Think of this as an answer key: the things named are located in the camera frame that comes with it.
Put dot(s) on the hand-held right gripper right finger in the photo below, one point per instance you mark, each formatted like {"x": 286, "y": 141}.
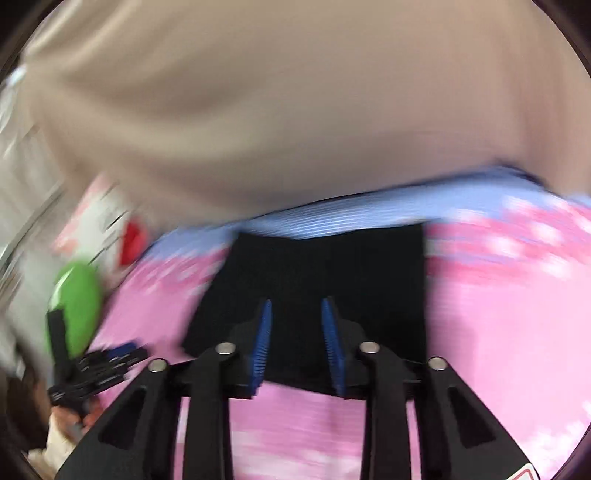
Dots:
{"x": 334, "y": 350}

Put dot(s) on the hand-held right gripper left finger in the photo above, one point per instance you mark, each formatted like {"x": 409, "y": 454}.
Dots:
{"x": 258, "y": 350}

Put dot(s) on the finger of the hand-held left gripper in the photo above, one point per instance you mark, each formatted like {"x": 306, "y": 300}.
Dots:
{"x": 117, "y": 353}
{"x": 85, "y": 385}

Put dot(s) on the black pants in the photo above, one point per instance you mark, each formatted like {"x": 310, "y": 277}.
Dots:
{"x": 295, "y": 267}

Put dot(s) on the beige cloth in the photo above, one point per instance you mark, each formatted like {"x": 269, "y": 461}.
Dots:
{"x": 55, "y": 447}

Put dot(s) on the white curtain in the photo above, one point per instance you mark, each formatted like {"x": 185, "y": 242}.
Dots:
{"x": 23, "y": 184}

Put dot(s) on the pink floral blanket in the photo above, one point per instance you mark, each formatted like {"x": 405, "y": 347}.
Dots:
{"x": 485, "y": 323}

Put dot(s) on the person's beige shirt torso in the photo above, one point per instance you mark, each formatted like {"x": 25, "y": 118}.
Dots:
{"x": 300, "y": 101}

